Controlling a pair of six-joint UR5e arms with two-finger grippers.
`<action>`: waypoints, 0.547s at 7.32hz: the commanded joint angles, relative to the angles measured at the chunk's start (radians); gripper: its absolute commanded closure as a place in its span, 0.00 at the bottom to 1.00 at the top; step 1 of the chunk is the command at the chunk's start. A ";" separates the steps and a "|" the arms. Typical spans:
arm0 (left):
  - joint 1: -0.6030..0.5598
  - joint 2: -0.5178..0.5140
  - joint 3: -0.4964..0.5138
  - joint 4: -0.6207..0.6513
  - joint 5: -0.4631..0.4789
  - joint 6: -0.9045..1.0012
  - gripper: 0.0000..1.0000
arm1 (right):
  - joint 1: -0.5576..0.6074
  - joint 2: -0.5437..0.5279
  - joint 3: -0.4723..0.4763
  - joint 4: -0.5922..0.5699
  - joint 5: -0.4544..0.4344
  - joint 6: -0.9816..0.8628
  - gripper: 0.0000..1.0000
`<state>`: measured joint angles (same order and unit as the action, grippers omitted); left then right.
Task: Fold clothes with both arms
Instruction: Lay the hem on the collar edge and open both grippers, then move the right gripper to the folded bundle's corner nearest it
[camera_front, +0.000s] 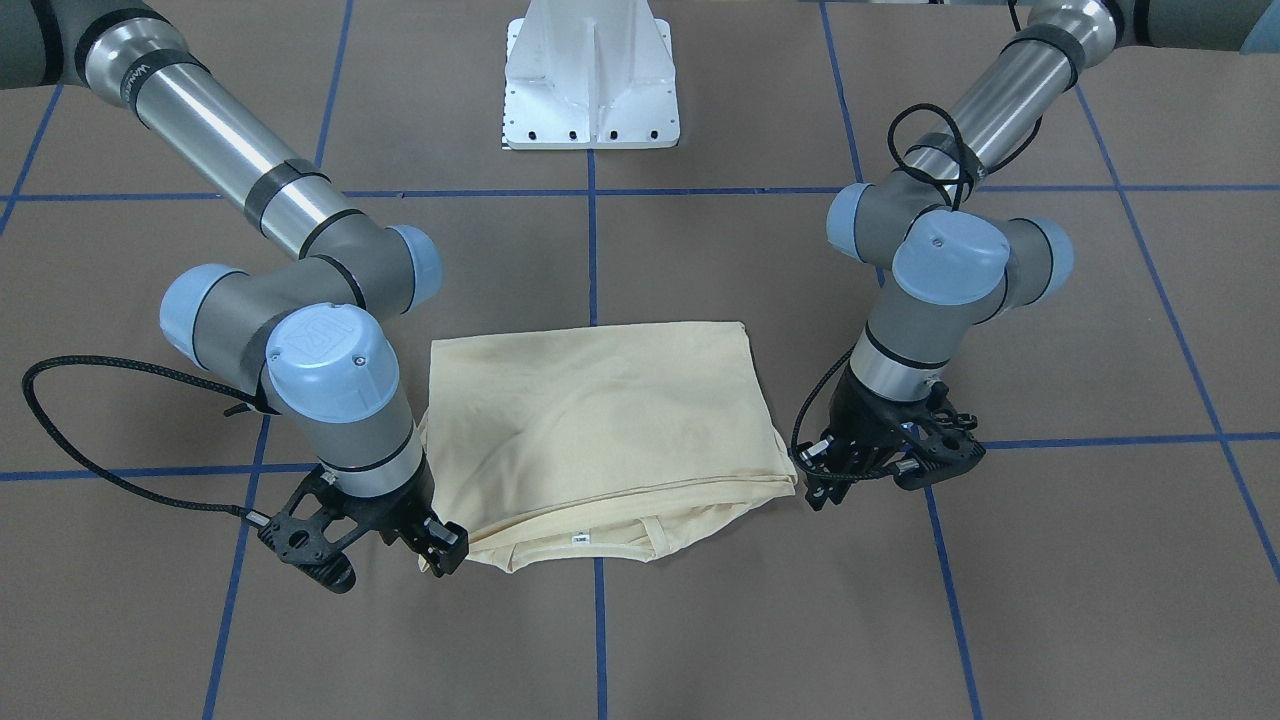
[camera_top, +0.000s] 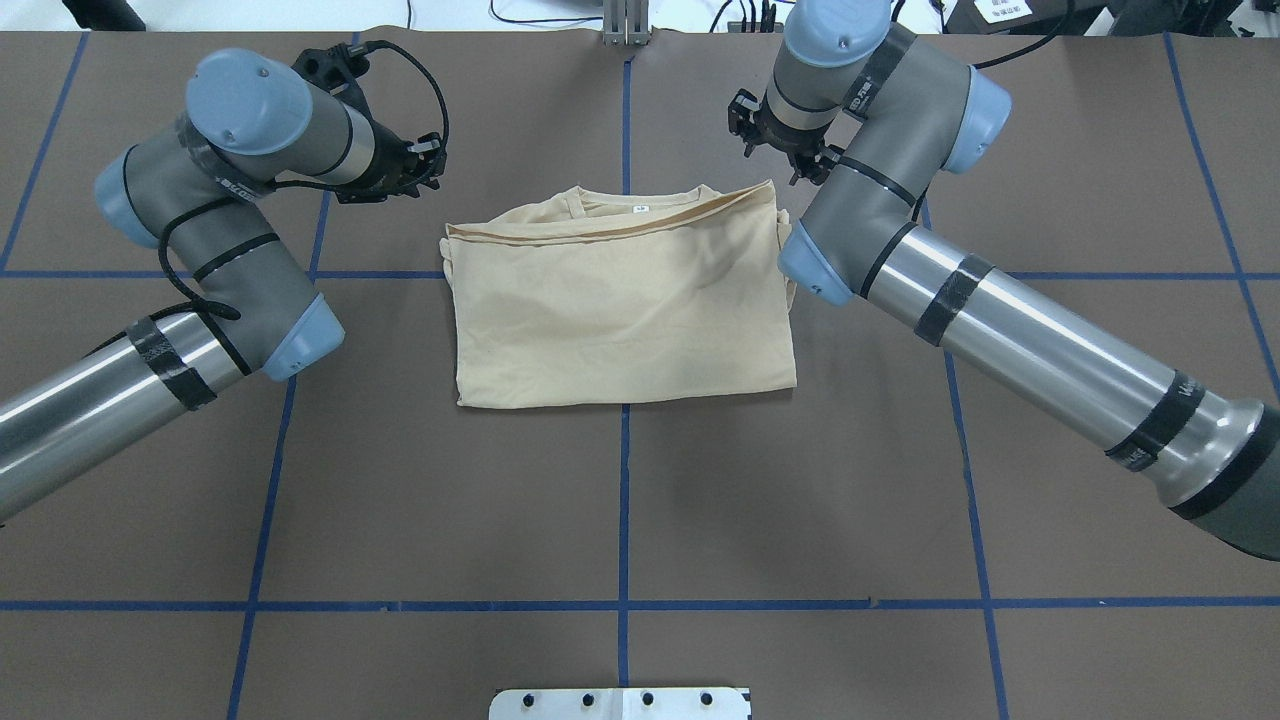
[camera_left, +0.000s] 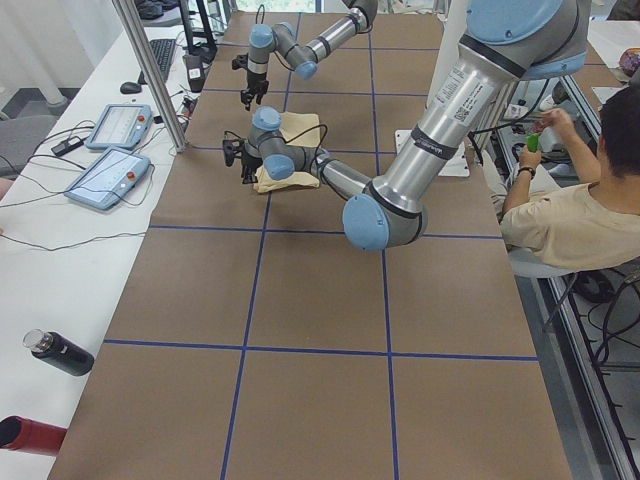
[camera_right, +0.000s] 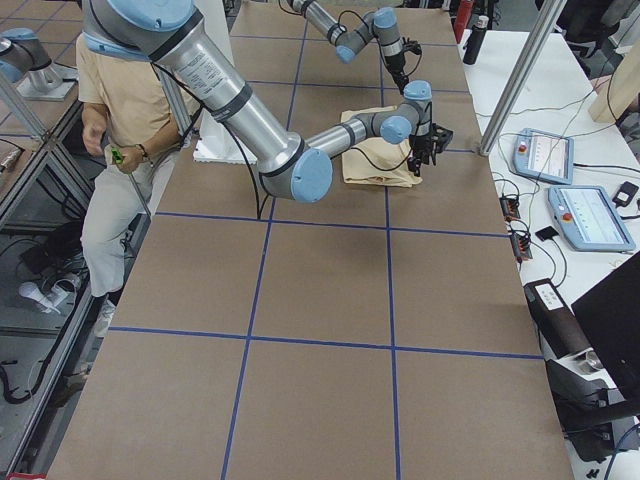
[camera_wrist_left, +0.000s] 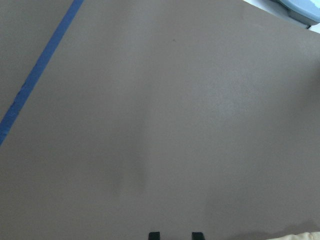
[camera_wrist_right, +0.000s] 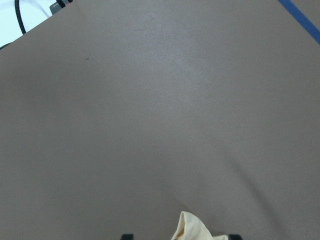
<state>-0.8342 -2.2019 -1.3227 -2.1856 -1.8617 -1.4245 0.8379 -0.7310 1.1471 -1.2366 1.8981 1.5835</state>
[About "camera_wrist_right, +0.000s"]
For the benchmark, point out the blue tape line lengthwise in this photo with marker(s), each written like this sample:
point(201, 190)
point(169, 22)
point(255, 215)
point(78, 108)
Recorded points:
point(301, 18)

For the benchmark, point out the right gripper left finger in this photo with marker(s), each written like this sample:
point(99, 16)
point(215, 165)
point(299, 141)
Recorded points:
point(127, 236)

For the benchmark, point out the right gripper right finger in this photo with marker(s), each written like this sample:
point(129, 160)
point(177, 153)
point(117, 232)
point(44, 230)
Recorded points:
point(234, 237)

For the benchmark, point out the cream long-sleeve graphic shirt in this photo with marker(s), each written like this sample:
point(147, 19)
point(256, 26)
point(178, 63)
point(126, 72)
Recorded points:
point(190, 227)

